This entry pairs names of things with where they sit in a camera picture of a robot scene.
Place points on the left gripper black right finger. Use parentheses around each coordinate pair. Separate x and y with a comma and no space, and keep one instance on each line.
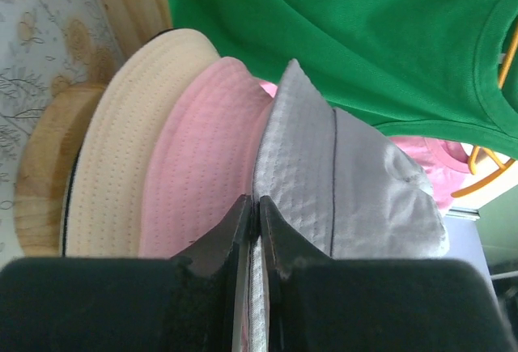
(317,303)

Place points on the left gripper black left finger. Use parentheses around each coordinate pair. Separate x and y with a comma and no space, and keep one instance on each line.
(121,299)

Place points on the grey bucket hat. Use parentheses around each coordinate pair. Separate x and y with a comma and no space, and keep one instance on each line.
(424,237)

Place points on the pink bucket hat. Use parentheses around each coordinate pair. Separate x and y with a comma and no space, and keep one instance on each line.
(196,207)

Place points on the peach bucket hat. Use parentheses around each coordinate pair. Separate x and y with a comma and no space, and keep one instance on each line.
(133,133)

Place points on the black bucket hat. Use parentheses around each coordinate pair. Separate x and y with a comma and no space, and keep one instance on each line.
(73,190)

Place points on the pink t-shirt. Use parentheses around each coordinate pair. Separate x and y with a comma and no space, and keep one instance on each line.
(441,166)

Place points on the wooden hat stand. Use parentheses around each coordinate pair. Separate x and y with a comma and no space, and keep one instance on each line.
(45,166)

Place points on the green tank top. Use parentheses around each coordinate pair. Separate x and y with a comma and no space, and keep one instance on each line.
(407,67)

